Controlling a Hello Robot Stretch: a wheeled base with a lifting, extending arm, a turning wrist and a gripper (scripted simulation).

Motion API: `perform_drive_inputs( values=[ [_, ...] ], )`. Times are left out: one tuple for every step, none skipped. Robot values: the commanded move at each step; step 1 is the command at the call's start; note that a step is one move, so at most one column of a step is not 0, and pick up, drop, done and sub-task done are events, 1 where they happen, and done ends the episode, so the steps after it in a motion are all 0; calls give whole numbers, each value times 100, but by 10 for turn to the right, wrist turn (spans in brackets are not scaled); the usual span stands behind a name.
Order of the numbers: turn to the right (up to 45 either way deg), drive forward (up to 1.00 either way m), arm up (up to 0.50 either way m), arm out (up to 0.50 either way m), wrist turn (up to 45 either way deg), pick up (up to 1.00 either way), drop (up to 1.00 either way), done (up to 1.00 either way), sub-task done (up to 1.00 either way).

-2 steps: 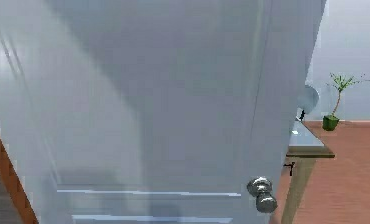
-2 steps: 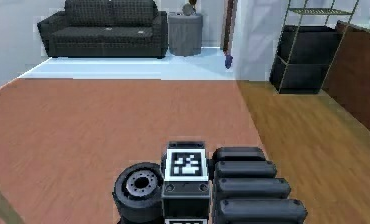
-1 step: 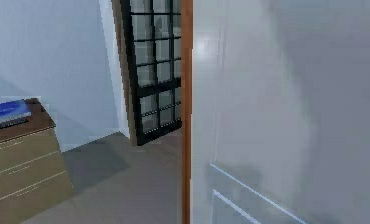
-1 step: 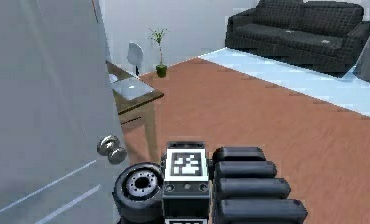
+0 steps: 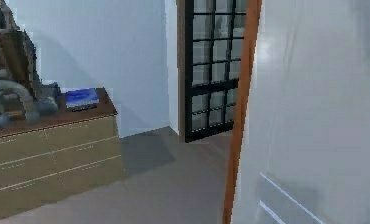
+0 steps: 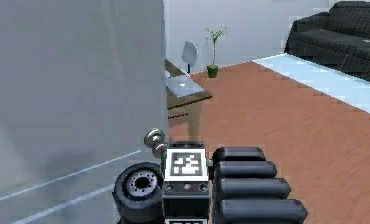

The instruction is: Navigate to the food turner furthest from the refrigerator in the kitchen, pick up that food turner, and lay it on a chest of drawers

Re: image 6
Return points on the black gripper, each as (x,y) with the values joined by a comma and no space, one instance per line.
(139,190)

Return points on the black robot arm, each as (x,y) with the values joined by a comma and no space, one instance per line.
(246,186)

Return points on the silver round door knob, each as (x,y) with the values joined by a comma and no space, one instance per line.
(154,141)

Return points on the brown wooden table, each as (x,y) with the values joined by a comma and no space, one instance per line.
(184,96)

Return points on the grey room door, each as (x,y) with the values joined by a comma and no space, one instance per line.
(76,100)

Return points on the grey laptop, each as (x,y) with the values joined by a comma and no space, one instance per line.
(183,86)

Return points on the green potted house plant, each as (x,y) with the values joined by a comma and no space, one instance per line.
(213,56)

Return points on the pale blue floor rug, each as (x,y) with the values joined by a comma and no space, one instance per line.
(326,80)

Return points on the black sofa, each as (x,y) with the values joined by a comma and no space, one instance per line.
(339,36)

